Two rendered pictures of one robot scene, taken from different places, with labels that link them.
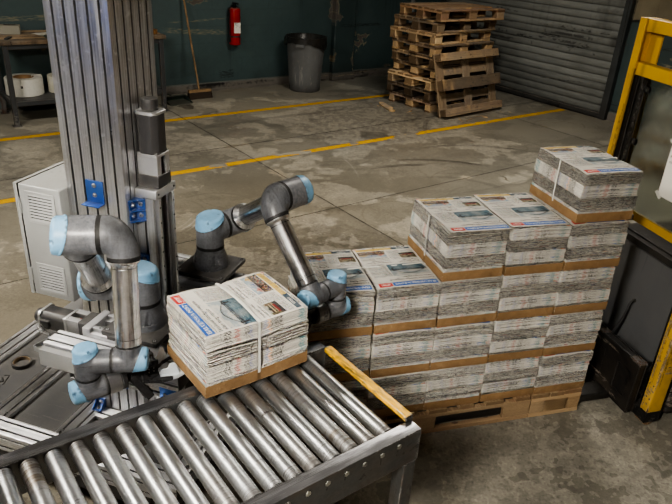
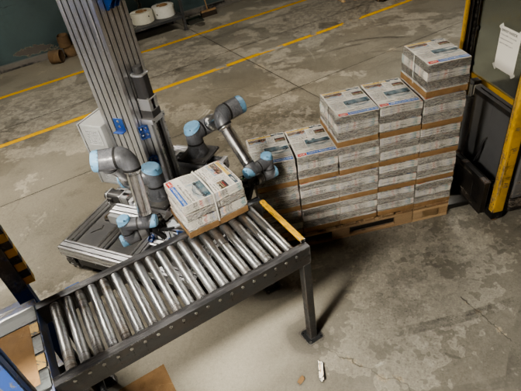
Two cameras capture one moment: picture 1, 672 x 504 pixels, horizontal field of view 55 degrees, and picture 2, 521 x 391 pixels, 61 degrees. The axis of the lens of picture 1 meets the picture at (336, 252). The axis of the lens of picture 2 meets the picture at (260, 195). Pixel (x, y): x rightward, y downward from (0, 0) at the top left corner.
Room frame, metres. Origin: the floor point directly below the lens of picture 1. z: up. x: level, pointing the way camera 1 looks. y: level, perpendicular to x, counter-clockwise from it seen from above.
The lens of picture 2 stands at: (-0.14, -0.46, 2.48)
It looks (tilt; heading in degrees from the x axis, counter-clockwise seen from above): 38 degrees down; 13
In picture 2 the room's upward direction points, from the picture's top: 10 degrees counter-clockwise
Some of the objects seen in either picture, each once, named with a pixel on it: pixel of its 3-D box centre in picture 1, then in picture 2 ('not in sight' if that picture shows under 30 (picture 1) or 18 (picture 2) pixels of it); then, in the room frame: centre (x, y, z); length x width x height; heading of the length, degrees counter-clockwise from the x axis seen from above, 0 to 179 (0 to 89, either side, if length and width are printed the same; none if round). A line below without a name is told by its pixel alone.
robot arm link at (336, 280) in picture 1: (333, 286); (264, 161); (2.15, 0.00, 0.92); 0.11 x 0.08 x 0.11; 140
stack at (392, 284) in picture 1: (414, 339); (332, 182); (2.58, -0.40, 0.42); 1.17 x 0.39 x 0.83; 107
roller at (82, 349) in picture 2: not in sight; (76, 329); (1.01, 0.82, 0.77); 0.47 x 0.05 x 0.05; 38
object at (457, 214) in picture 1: (461, 213); (348, 101); (2.61, -0.53, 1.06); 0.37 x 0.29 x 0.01; 19
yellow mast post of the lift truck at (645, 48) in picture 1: (608, 193); (464, 66); (3.23, -1.41, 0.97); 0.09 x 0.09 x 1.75; 17
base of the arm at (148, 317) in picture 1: (145, 309); (158, 188); (1.98, 0.67, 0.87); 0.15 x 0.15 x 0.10
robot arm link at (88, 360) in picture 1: (91, 361); (128, 224); (1.59, 0.72, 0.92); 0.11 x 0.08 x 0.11; 101
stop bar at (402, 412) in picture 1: (365, 380); (281, 219); (1.73, -0.13, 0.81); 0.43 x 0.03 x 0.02; 38
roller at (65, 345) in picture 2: not in sight; (63, 335); (0.97, 0.87, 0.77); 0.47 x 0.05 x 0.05; 38
